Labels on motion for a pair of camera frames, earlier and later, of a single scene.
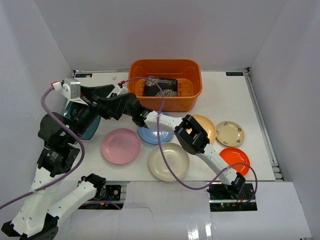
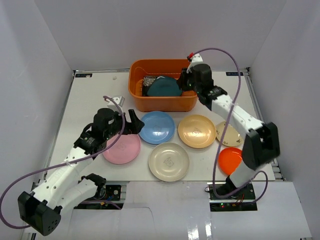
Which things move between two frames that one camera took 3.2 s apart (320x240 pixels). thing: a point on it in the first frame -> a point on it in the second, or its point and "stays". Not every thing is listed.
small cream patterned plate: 230,133 stays
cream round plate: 176,156 stays
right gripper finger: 110,108 -> 181,83
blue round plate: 150,135 stays
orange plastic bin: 188,72 stays
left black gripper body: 75,110 -> 126,124
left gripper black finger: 101,91 -> 136,125
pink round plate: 121,146 stays
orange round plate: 232,155 stays
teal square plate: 91,131 -> 164,86
